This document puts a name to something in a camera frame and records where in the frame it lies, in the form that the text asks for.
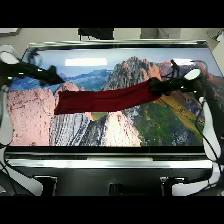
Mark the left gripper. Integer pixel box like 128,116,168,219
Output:
38,64,67,88

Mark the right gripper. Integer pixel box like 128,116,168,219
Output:
148,77,176,97

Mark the silver frame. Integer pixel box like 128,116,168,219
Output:
0,39,224,197

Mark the dark red garment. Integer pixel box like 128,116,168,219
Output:
53,77,163,116

